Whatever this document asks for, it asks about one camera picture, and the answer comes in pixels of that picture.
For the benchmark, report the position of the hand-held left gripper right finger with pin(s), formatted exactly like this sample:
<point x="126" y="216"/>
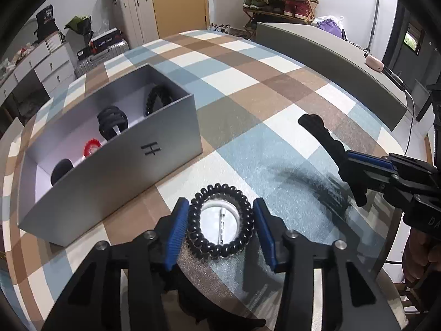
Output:
<point x="265" y="234"/>

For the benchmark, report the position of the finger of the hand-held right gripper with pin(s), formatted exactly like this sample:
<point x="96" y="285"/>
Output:
<point x="372" y="160"/>
<point x="368" y="177"/>

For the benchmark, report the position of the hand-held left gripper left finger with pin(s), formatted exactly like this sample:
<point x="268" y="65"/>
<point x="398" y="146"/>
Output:
<point x="177" y="234"/>

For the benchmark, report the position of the white round pin badge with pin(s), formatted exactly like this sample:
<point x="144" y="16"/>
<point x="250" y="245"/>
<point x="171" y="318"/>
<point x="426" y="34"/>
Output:
<point x="218" y="220"/>

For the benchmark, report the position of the black hair band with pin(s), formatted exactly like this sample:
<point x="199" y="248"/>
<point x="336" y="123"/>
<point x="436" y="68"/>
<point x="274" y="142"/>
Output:
<point x="324" y="132"/>

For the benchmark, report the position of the grey rectangular box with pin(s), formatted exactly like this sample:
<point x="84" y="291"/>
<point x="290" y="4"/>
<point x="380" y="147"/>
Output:
<point x="120" y="179"/>

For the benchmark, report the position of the red hair clip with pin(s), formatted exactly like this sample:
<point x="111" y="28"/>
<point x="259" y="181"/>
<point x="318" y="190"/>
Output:
<point x="91" y="146"/>

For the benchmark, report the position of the black scrunchie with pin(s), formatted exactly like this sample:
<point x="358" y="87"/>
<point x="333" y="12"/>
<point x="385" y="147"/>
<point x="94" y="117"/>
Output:
<point x="62" y="176"/>

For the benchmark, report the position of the black hair claw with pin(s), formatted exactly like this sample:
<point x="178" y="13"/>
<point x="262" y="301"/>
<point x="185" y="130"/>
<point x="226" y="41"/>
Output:
<point x="110" y="122"/>

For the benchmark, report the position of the person's right hand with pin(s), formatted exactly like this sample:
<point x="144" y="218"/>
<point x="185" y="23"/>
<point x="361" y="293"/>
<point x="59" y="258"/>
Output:
<point x="418" y="255"/>

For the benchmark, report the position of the pink earbud case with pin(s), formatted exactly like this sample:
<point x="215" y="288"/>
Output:
<point x="373" y="61"/>

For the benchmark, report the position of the long grey cabinet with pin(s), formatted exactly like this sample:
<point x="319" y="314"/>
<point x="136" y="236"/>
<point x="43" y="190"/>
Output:
<point x="330" y="62"/>

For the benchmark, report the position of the window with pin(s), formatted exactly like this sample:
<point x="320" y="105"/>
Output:
<point x="413" y="36"/>

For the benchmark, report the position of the purple bag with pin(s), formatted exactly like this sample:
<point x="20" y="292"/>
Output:
<point x="329" y="24"/>

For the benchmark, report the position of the silver suitcase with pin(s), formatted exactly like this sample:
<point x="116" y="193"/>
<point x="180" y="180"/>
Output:
<point x="100" y="60"/>

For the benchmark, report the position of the wooden shoe rack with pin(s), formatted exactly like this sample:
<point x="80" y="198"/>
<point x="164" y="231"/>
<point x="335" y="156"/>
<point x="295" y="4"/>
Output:
<point x="249" y="13"/>

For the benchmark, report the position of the pile of loose shoes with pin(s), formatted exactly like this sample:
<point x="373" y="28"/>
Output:
<point x="227" y="29"/>

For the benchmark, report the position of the small black box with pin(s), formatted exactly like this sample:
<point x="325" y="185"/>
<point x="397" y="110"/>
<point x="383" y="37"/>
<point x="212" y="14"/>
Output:
<point x="82" y="53"/>

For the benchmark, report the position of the black box with red stripe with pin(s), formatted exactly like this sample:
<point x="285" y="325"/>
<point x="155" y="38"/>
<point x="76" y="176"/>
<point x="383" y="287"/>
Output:
<point x="105" y="40"/>

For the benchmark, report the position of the white dressing table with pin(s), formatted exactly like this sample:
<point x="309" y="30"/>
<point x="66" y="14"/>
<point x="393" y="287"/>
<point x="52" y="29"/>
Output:
<point x="38" y="72"/>

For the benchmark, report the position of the white suitcase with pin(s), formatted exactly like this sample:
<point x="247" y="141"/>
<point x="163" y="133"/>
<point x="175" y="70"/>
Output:
<point x="132" y="17"/>

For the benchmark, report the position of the dark wrapped flower bouquet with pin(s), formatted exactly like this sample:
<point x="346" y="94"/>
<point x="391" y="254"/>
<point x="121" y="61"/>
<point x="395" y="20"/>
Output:
<point x="81" y="26"/>

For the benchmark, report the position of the wooden door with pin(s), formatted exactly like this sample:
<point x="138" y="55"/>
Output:
<point x="179" y="3"/>

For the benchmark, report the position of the black bag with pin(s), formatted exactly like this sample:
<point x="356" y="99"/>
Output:
<point x="48" y="22"/>

